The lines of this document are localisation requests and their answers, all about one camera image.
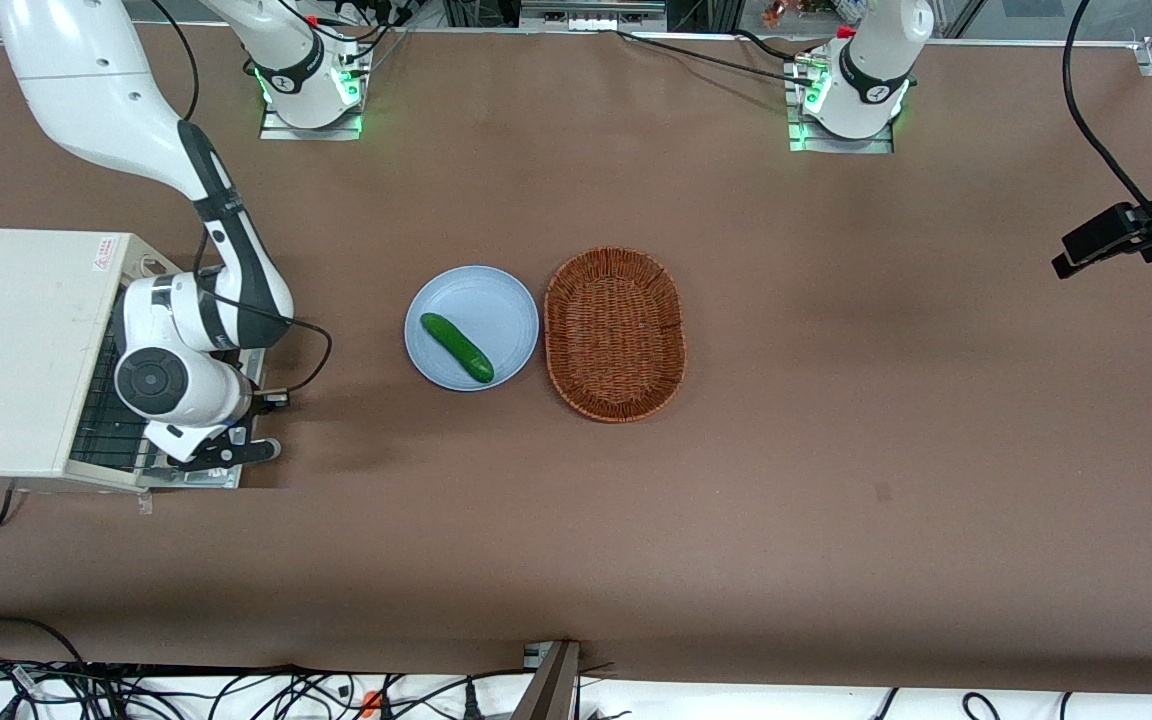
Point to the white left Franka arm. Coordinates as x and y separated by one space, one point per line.
871 70

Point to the grey oven knob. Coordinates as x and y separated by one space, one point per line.
151 266

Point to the green cucumber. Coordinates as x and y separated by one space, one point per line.
456 347

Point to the small clear table bracket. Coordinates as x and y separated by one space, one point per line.
144 502

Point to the white toaster oven body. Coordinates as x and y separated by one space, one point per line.
16 350

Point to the light blue round plate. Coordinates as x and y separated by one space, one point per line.
496 300

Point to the red white warning sticker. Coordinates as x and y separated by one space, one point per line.
102 252

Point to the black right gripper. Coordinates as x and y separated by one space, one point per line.
260 404

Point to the brown woven oval basket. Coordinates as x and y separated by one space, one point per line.
616 335

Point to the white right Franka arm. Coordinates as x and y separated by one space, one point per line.
86 80

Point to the dark camera stand post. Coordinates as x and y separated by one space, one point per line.
548 690

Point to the grey power strip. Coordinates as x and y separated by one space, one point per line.
591 12

